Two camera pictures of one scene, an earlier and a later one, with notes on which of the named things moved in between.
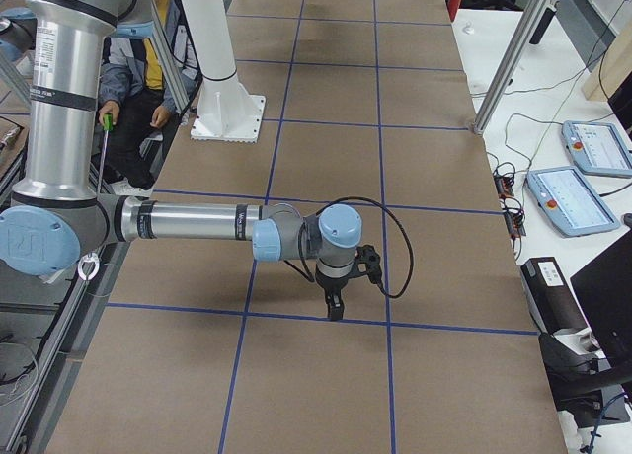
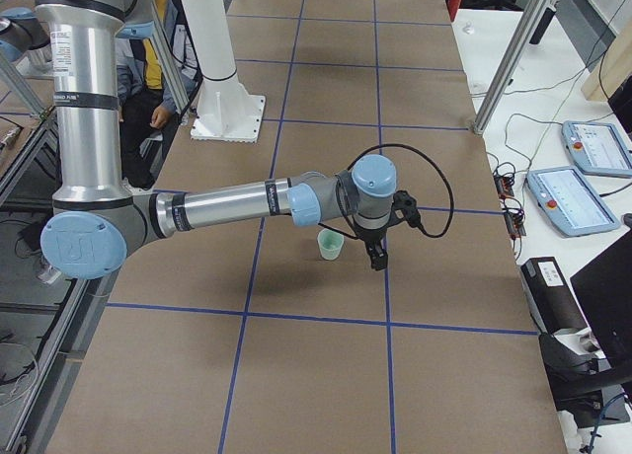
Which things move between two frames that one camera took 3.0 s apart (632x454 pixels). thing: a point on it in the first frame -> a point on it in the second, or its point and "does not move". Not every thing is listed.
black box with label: (552, 299) does not move
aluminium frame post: (536, 11) does not move
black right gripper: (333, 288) -> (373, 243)
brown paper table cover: (203, 348) does not move
